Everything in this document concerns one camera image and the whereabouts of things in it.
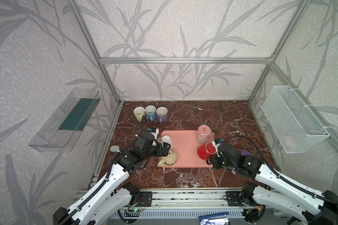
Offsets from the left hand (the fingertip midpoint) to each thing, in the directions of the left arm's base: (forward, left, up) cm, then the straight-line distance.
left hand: (164, 146), depth 75 cm
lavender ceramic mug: (+35, +5, -14) cm, 38 cm away
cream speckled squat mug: (-4, -3, -10) cm, 11 cm away
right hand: (-4, -25, -6) cm, 26 cm away
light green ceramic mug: (+32, +22, -10) cm, 40 cm away
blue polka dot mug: (+34, +13, -11) cm, 38 cm away
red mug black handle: (-2, -22, -1) cm, 23 cm away
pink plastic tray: (+10, -12, -16) cm, 22 cm away
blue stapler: (-31, -27, -16) cm, 44 cm away
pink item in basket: (+2, -67, +4) cm, 67 cm away
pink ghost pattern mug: (+11, -24, -5) cm, 27 cm away
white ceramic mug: (+8, 0, -7) cm, 10 cm away
